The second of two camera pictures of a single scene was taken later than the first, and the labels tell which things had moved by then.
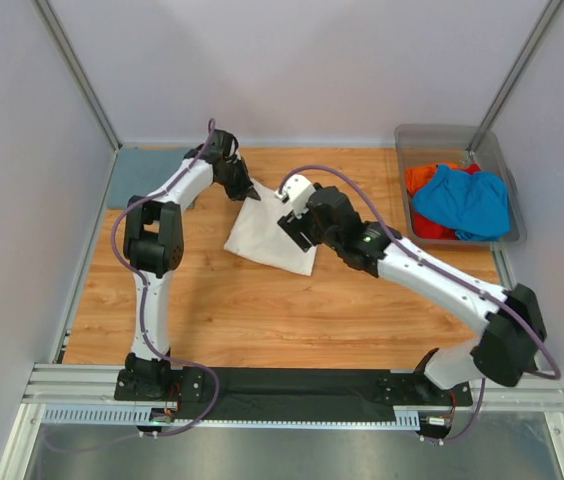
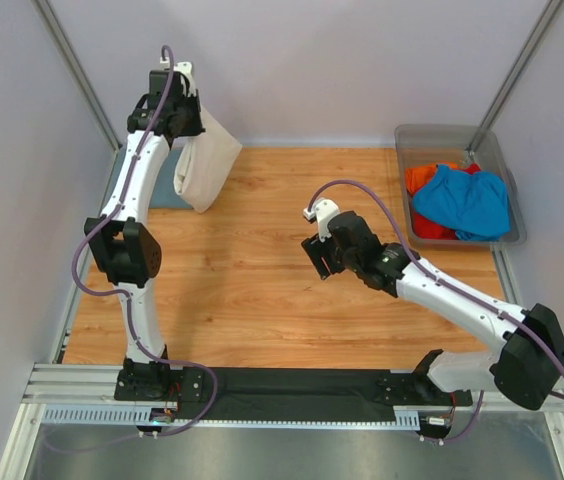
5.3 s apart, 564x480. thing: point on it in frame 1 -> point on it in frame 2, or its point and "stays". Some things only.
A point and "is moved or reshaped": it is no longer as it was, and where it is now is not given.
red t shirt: (426, 227) stays
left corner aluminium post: (80, 72) stays
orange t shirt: (417, 176) stays
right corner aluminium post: (546, 17) stays
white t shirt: (257, 234) is moved or reshaped
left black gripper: (244, 185) -> (195, 127)
